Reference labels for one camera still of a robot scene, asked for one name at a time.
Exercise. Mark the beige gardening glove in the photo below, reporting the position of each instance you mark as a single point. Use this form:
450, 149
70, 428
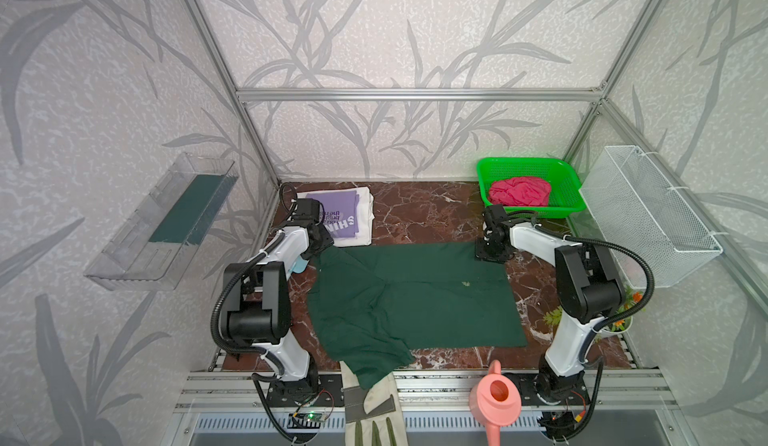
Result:
372, 416

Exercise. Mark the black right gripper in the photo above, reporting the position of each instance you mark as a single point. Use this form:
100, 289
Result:
491, 250

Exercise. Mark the light blue garden trowel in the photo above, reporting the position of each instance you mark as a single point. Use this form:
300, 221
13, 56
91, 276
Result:
298, 267

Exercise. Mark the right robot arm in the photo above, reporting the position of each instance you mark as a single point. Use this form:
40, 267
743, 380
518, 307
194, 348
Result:
588, 285

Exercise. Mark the white folded t-shirt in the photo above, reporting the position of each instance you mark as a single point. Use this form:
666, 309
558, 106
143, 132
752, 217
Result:
365, 217

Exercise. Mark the aluminium frame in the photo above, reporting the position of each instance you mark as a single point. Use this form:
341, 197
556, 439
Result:
423, 89

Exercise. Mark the white wire mesh basket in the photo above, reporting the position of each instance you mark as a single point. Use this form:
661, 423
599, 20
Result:
635, 206

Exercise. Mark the clear plastic wall shelf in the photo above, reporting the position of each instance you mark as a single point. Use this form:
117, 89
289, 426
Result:
154, 247

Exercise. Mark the pink crumpled t-shirt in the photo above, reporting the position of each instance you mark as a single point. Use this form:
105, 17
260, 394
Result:
520, 192

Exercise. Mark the pink watering can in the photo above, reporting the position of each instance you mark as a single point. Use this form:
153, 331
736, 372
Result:
495, 402

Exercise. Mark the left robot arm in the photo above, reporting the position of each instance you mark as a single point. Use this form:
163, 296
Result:
253, 314

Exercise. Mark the dark green t-shirt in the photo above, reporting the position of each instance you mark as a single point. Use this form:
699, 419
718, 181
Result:
372, 307

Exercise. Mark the purple folded t-shirt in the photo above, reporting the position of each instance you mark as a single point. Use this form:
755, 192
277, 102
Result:
340, 212

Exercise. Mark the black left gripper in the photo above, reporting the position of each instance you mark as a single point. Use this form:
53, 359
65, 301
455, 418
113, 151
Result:
321, 240

